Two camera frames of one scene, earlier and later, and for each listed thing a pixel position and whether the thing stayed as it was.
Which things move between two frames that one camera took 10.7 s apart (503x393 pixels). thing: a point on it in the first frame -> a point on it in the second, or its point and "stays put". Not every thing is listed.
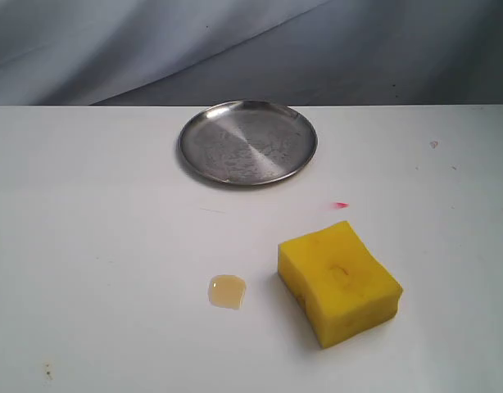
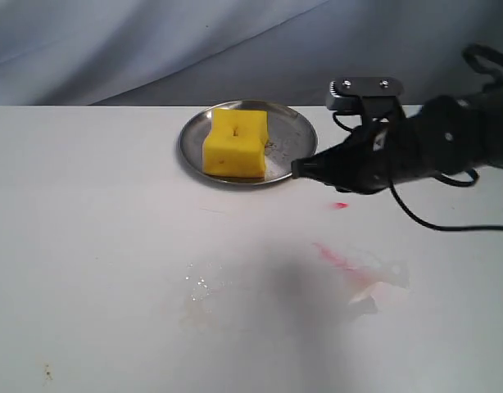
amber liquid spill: x=227 y=291 -> x=206 y=285
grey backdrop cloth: x=184 y=52 stays put
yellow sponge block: x=342 y=288 -> x=235 y=147
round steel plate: x=248 y=142 stays put
